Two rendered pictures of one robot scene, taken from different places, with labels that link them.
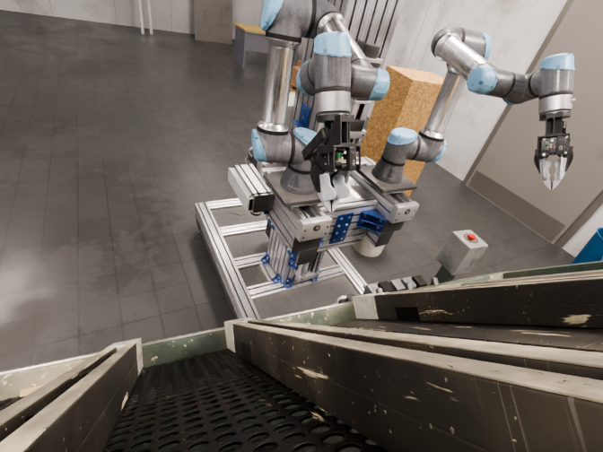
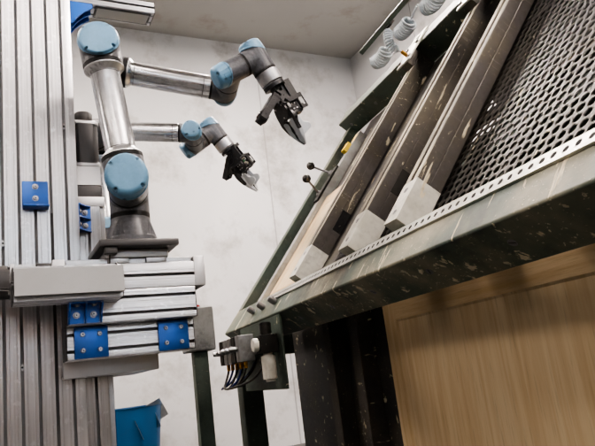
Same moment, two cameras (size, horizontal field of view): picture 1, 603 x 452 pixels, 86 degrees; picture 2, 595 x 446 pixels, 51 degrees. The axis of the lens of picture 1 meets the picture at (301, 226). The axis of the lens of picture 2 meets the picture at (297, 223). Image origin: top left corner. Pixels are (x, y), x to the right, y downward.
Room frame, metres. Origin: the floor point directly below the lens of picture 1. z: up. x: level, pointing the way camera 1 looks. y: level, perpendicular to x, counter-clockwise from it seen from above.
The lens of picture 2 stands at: (0.43, 1.76, 0.62)
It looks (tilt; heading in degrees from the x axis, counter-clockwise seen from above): 13 degrees up; 278
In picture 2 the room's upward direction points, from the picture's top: 7 degrees counter-clockwise
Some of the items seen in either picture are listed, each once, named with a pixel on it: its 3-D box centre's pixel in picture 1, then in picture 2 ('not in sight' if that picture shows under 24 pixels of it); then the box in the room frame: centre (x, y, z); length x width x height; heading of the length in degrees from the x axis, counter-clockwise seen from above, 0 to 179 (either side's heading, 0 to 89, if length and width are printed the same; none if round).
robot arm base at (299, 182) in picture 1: (300, 174); (131, 231); (1.17, 0.06, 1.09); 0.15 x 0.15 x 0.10
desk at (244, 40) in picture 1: (266, 48); not in sight; (7.64, 1.65, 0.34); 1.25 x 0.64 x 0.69; 126
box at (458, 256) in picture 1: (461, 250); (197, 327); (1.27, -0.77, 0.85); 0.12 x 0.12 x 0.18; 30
